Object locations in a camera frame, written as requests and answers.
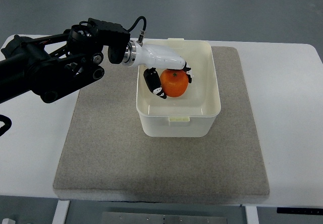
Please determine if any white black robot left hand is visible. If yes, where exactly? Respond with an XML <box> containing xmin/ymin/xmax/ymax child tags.
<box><xmin>124</xmin><ymin>41</ymin><xmax>192</xmax><ymax>99</ymax></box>

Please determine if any orange fruit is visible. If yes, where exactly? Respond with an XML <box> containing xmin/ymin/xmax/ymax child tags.
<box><xmin>160</xmin><ymin>69</ymin><xmax>189</xmax><ymax>97</ymax></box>

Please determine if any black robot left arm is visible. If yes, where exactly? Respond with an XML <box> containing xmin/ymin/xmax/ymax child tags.
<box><xmin>1</xmin><ymin>18</ymin><xmax>138</xmax><ymax>103</ymax></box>

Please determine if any white plastic box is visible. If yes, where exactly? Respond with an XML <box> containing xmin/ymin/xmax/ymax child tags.
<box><xmin>136</xmin><ymin>39</ymin><xmax>221</xmax><ymax>137</ymax></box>

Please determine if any beige felt mat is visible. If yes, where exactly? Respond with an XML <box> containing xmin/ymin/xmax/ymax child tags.
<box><xmin>53</xmin><ymin>46</ymin><xmax>270</xmax><ymax>204</ymax></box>

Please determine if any white table leg left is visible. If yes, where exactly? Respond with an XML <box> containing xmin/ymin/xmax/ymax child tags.
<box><xmin>52</xmin><ymin>200</ymin><xmax>70</xmax><ymax>224</ymax></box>

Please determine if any white table leg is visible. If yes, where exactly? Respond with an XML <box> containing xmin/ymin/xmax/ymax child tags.
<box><xmin>52</xmin><ymin>200</ymin><xmax>70</xmax><ymax>224</ymax></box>
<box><xmin>245</xmin><ymin>206</ymin><xmax>259</xmax><ymax>224</ymax></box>

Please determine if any white table leg right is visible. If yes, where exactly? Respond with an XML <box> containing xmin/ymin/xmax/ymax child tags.
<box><xmin>245</xmin><ymin>206</ymin><xmax>259</xmax><ymax>224</ymax></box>

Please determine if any black table control panel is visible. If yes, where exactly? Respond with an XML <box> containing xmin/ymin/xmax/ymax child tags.
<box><xmin>277</xmin><ymin>207</ymin><xmax>323</xmax><ymax>215</ymax></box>

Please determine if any white object bottom left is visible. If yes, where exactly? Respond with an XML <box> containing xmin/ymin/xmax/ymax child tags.
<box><xmin>1</xmin><ymin>218</ymin><xmax>16</xmax><ymax>224</ymax></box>

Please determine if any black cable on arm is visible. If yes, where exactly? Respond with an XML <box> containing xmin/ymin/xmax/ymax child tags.
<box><xmin>126</xmin><ymin>16</ymin><xmax>147</xmax><ymax>45</ymax></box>

